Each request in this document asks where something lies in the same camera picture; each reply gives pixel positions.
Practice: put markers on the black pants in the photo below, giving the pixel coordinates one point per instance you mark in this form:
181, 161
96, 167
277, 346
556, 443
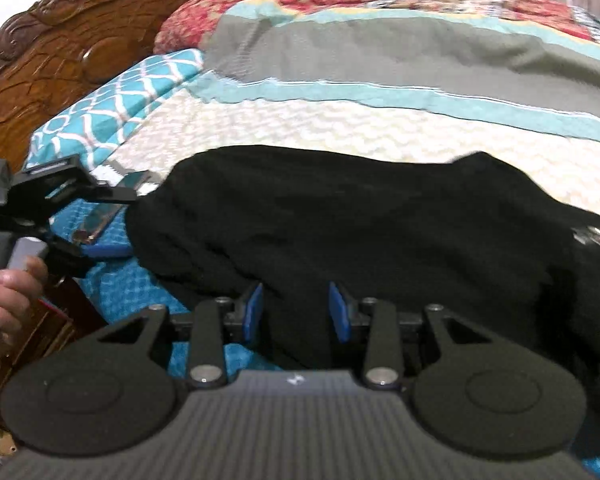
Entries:
380, 240

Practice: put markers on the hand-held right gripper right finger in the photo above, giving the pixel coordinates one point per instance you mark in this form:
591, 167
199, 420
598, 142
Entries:
339, 318

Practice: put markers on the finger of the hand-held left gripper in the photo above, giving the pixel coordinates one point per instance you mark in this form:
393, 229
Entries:
114, 194
70, 258

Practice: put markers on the black smartphone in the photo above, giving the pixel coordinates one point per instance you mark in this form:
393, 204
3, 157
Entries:
111, 210

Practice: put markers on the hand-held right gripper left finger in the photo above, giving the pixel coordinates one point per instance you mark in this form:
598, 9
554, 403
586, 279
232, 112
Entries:
253, 316

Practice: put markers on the person's left hand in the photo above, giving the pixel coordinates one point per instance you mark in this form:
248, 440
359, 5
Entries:
10, 295

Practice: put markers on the carved wooden headboard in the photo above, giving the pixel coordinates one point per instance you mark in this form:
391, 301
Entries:
65, 50

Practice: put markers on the chevron grey teal striped blanket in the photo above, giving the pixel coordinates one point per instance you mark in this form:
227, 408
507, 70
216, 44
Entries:
380, 90

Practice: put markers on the blue checked bed sheet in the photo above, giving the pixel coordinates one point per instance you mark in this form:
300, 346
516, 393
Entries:
130, 285

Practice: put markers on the teal lattice patterned pillow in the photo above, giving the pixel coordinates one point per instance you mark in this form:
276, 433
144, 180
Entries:
110, 105

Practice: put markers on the wooden bedside cabinet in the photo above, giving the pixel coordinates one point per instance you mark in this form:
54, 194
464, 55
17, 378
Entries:
45, 325

